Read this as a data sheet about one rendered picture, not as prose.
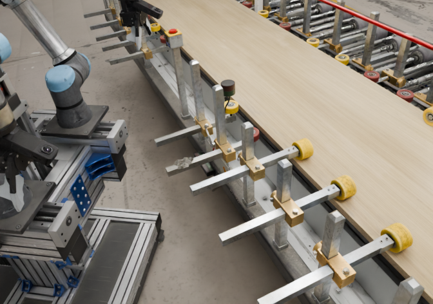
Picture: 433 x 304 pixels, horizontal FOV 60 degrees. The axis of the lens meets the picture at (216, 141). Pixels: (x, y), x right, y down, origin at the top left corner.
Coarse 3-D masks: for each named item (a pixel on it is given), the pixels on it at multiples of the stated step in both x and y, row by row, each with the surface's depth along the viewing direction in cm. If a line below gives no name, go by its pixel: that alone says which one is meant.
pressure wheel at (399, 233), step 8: (392, 224) 120; (400, 224) 118; (384, 232) 119; (392, 232) 116; (400, 232) 116; (408, 232) 116; (400, 240) 115; (408, 240) 115; (392, 248) 118; (400, 248) 115
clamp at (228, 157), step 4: (216, 140) 175; (216, 144) 174; (224, 144) 172; (228, 144) 172; (216, 148) 176; (220, 148) 170; (224, 148) 170; (232, 148) 170; (224, 152) 168; (232, 152) 168; (224, 156) 169; (228, 156) 168; (232, 156) 169; (228, 160) 169; (232, 160) 170
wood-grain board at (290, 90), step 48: (144, 0) 330; (192, 0) 321; (192, 48) 247; (240, 48) 241; (288, 48) 236; (240, 96) 197; (288, 96) 194; (336, 96) 191; (384, 96) 188; (288, 144) 164; (336, 144) 162; (384, 144) 160; (432, 144) 157; (384, 192) 139; (432, 192) 137; (432, 240) 122; (432, 288) 109
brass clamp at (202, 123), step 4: (196, 116) 196; (196, 120) 193; (204, 120) 192; (196, 124) 196; (200, 124) 189; (204, 124) 189; (204, 128) 187; (208, 128) 187; (212, 128) 188; (204, 132) 187; (208, 132) 188; (212, 132) 190; (204, 136) 189
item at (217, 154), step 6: (234, 144) 173; (240, 144) 173; (216, 150) 171; (240, 150) 174; (198, 156) 169; (204, 156) 168; (210, 156) 168; (216, 156) 170; (222, 156) 171; (192, 162) 166; (198, 162) 167; (204, 162) 168; (168, 168) 164; (174, 168) 164; (186, 168) 166; (168, 174) 163; (174, 174) 164
